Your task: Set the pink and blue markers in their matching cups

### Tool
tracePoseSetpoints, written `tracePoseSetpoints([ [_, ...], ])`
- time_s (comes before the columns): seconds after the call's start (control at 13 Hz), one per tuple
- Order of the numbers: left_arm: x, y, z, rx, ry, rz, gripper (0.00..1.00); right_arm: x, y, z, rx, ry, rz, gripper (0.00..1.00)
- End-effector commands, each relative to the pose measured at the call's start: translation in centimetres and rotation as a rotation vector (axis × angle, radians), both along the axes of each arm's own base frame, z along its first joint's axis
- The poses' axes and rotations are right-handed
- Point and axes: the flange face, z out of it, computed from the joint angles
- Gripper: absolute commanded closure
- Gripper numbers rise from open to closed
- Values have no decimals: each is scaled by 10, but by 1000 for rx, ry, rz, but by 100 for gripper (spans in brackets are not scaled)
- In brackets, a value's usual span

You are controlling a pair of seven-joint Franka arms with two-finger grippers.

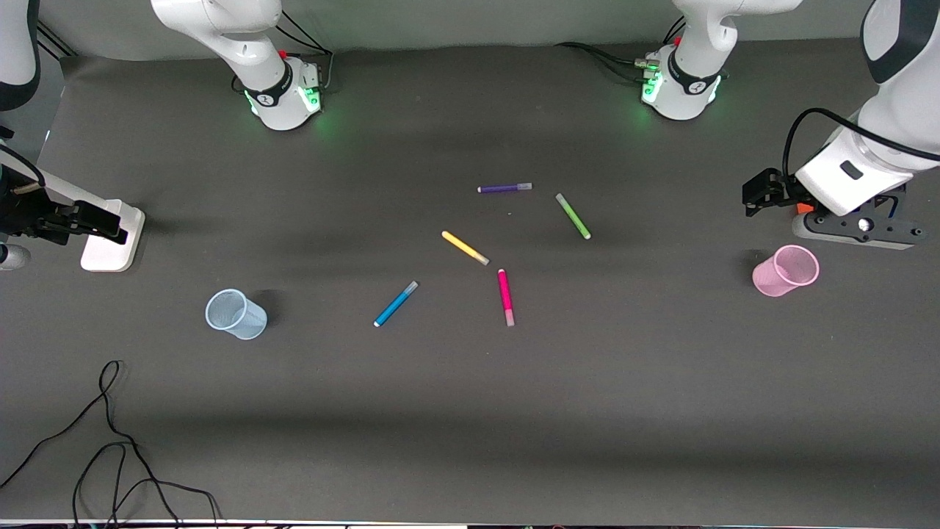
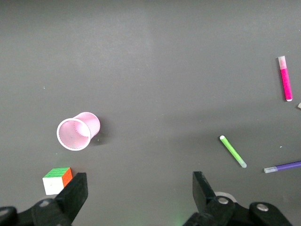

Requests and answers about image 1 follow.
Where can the white stand with base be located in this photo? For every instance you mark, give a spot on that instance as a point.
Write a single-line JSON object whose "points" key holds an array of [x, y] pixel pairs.
{"points": [[110, 253]]}

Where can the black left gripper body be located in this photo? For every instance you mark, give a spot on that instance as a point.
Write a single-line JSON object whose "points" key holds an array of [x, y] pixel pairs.
{"points": [[777, 190]]}

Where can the pink marker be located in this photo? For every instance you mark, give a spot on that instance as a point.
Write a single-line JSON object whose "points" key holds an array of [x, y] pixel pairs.
{"points": [[505, 294]]}

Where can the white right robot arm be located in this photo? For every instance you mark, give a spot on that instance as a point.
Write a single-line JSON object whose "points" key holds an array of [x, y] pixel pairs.
{"points": [[250, 51]]}

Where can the light blue mesh cup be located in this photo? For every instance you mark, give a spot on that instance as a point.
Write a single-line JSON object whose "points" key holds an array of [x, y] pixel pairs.
{"points": [[235, 314]]}

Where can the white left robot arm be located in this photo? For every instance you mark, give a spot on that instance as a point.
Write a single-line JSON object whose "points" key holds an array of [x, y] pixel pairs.
{"points": [[892, 117]]}

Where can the green marker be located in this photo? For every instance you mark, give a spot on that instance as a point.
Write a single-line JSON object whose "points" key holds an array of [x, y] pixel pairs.
{"points": [[573, 215]]}

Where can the yellow marker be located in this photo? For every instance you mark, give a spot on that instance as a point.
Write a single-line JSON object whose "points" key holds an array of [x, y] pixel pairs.
{"points": [[464, 247]]}

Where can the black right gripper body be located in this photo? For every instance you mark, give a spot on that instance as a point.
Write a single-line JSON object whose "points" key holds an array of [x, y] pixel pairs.
{"points": [[22, 213]]}

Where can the blue marker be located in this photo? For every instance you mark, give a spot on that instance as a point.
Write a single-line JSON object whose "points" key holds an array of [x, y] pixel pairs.
{"points": [[396, 303]]}

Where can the dark grey table mat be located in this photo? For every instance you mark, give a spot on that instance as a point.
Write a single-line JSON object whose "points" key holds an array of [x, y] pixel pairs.
{"points": [[470, 411]]}

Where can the purple marker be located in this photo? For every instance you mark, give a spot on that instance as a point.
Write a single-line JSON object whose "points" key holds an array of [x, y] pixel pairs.
{"points": [[503, 188]]}

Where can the pink mesh cup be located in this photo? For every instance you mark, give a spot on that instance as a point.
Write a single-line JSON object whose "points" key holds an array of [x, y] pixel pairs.
{"points": [[784, 270]]}

